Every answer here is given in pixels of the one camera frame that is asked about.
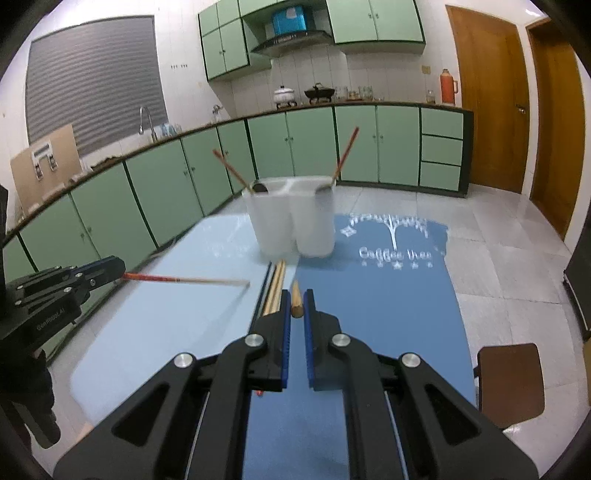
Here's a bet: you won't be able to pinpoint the black wok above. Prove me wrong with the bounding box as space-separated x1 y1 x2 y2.
304 83 335 105

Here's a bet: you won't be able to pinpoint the cardboard box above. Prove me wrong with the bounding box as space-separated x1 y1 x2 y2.
10 124 83 215

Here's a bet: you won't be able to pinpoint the red wooden chopstick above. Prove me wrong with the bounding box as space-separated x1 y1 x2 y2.
122 272 250 287

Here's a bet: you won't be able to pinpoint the chrome sink faucet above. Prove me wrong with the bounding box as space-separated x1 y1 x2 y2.
138 105 157 143

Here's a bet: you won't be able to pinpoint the white cooking pot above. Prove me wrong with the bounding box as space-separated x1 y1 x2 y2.
273 85 297 109

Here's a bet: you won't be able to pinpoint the green kitchen cabinets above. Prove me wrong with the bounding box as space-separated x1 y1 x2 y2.
198 0 426 81
3 102 474 280

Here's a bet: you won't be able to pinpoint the green upper kitchen cabinets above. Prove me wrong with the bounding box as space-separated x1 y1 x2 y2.
198 0 426 81

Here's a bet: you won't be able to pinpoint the dark blue placemat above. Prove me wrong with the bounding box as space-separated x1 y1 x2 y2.
243 214 476 479

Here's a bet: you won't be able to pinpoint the black range hood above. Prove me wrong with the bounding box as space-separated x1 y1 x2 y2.
252 30 334 58

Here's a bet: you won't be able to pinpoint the wooden door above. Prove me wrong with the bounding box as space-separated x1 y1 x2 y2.
527 19 585 238
446 5 529 193

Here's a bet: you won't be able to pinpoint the brown wooden stool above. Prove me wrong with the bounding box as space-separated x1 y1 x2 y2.
474 343 545 430

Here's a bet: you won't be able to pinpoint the right wooden door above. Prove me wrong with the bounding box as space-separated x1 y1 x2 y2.
527 19 585 238

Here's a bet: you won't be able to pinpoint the glass jar on counter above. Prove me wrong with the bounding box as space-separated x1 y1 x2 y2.
426 90 437 105

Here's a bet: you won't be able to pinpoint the red patterned chopstick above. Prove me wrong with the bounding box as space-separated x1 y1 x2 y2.
290 280 304 318

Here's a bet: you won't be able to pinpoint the light blue placemat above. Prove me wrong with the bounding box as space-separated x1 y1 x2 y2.
70 215 270 425

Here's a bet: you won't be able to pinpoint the black glass cabinet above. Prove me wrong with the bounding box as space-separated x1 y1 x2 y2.
564 232 591 340

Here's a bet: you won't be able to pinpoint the orange thermos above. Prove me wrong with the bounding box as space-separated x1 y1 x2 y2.
440 68 459 106

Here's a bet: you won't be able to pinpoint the left wooden door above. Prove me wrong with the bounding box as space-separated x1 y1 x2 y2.
446 5 529 193

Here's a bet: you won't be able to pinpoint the white double utensil holder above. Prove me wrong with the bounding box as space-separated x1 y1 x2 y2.
242 176 335 258

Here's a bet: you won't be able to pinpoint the left hand dark glove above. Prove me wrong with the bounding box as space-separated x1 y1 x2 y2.
1 349 61 451

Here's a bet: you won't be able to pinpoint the green lower kitchen cabinets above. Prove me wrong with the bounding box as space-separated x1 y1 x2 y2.
3 102 474 280

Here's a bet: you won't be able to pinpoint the blue box above hood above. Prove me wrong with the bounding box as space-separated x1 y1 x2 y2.
271 5 308 35

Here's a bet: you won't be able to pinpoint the grey window blind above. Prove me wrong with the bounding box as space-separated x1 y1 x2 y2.
25 16 168 156

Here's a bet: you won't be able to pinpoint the plain wooden chopstick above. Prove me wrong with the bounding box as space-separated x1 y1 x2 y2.
262 260 283 316
270 260 287 313

